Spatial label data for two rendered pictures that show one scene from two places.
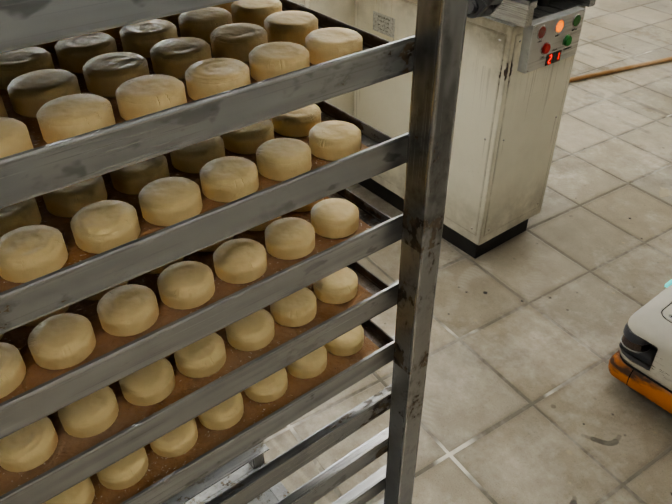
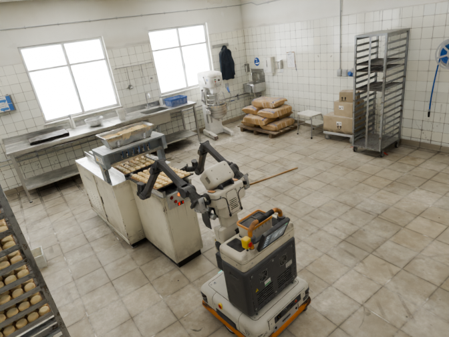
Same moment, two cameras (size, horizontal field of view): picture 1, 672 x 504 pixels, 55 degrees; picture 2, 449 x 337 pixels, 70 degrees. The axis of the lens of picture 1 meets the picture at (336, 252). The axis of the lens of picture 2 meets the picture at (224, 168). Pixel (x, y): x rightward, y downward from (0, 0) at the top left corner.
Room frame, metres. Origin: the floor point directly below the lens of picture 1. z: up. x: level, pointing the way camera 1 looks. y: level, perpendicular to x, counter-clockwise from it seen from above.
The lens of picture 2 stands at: (-0.80, -1.12, 2.15)
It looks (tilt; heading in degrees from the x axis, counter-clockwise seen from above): 23 degrees down; 1
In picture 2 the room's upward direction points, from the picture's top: 8 degrees counter-clockwise
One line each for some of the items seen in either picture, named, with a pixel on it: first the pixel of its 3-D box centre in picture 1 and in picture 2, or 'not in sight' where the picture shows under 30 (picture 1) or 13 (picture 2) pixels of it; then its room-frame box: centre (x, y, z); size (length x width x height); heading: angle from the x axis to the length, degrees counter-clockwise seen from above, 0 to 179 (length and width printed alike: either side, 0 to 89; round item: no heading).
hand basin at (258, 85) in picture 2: not in sight; (255, 81); (6.93, -2.08, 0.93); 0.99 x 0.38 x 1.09; 33
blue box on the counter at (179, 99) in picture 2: not in sight; (176, 100); (5.88, -0.27, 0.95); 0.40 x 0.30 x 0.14; 126
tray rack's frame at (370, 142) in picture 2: not in sight; (379, 93); (4.09, -3.61, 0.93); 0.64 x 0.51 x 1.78; 126
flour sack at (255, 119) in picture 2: not in sight; (259, 118); (5.90, -1.97, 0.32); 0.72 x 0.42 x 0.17; 37
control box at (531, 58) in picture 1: (551, 39); (178, 197); (1.88, -0.63, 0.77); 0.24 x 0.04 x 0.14; 128
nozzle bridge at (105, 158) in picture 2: not in sight; (132, 156); (2.57, -0.10, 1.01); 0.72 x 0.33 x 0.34; 128
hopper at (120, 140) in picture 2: not in sight; (127, 136); (2.57, -0.10, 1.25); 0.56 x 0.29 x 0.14; 128
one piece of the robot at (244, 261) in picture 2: not in sight; (256, 257); (1.11, -1.25, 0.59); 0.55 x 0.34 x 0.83; 128
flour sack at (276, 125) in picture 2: not in sight; (278, 123); (5.78, -2.34, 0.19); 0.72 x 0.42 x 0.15; 127
